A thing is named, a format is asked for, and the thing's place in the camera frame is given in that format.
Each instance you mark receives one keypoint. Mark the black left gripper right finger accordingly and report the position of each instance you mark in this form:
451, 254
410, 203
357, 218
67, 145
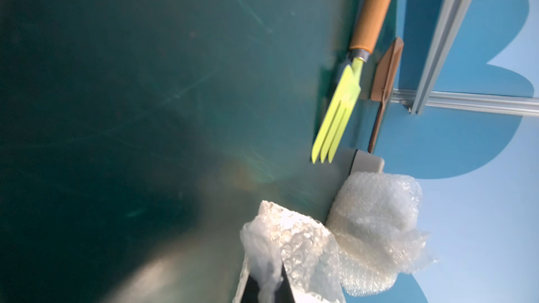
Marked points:
284, 292

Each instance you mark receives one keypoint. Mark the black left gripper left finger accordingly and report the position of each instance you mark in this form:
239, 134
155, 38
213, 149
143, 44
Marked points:
251, 291

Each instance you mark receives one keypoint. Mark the white tape dispenser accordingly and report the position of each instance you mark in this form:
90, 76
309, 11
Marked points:
364, 161

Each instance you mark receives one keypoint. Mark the brown slotted scoop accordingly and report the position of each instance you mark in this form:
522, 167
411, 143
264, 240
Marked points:
383, 84

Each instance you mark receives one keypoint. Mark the green fork wooden handle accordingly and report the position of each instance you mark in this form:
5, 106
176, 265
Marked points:
348, 89

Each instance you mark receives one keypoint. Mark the back aluminium frame bar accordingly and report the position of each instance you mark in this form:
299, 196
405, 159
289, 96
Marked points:
493, 104

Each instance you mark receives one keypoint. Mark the right aluminium frame post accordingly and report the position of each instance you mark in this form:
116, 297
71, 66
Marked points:
450, 19

